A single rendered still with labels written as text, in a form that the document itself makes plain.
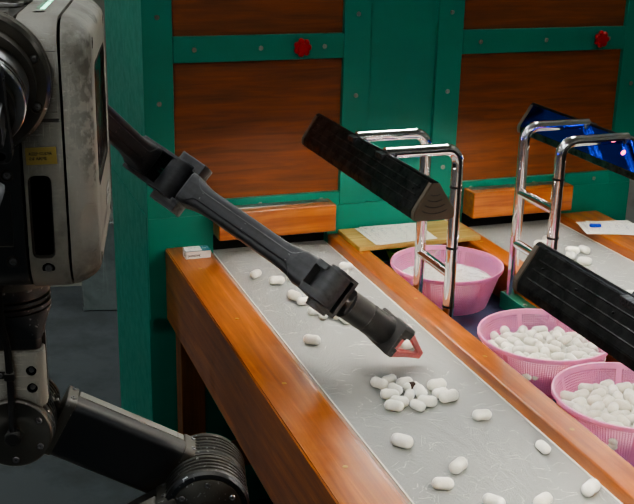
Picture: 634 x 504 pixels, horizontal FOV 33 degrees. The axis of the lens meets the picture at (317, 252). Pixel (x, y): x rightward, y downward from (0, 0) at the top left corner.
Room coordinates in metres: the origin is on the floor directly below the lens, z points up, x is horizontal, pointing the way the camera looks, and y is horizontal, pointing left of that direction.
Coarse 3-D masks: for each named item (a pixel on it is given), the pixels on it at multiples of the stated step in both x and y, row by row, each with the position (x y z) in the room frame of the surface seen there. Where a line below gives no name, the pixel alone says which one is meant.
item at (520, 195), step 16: (528, 128) 2.31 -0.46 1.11; (544, 128) 2.32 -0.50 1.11; (560, 128) 2.34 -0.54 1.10; (576, 128) 2.36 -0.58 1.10; (528, 144) 2.31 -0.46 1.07; (560, 144) 2.18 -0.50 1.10; (576, 144) 2.18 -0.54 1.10; (592, 144) 2.19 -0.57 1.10; (560, 160) 2.17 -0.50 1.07; (560, 176) 2.17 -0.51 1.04; (528, 192) 2.28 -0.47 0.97; (560, 192) 2.16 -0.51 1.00; (544, 208) 2.20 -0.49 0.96; (560, 208) 2.16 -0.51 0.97; (512, 224) 2.32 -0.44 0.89; (512, 240) 2.31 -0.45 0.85; (512, 256) 2.31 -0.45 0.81; (512, 272) 2.31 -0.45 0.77; (512, 288) 2.31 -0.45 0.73; (512, 304) 2.28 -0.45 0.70; (528, 304) 2.26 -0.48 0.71; (544, 320) 2.16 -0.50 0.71
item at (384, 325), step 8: (376, 312) 1.81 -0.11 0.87; (384, 312) 1.82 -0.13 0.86; (376, 320) 1.80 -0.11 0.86; (384, 320) 1.81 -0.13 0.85; (392, 320) 1.82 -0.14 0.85; (400, 320) 1.83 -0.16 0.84; (368, 328) 1.80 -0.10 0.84; (376, 328) 1.80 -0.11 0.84; (384, 328) 1.80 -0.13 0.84; (392, 328) 1.81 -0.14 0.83; (400, 328) 1.81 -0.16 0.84; (408, 328) 1.80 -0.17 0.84; (368, 336) 1.81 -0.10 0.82; (376, 336) 1.80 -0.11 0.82; (384, 336) 1.81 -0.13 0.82; (392, 336) 1.81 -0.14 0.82; (400, 336) 1.79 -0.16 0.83; (376, 344) 1.82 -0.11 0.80; (384, 344) 1.81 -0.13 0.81; (392, 344) 1.79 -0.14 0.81; (384, 352) 1.79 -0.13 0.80; (392, 352) 1.79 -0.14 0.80
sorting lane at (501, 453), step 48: (288, 288) 2.26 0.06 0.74; (288, 336) 1.98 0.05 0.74; (336, 336) 1.99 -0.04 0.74; (432, 336) 2.00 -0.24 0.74; (336, 384) 1.77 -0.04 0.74; (480, 384) 1.78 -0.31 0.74; (384, 432) 1.59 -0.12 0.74; (432, 432) 1.59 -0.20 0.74; (480, 432) 1.60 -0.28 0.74; (528, 432) 1.60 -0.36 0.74; (480, 480) 1.44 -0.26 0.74; (528, 480) 1.45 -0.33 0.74; (576, 480) 1.45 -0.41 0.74
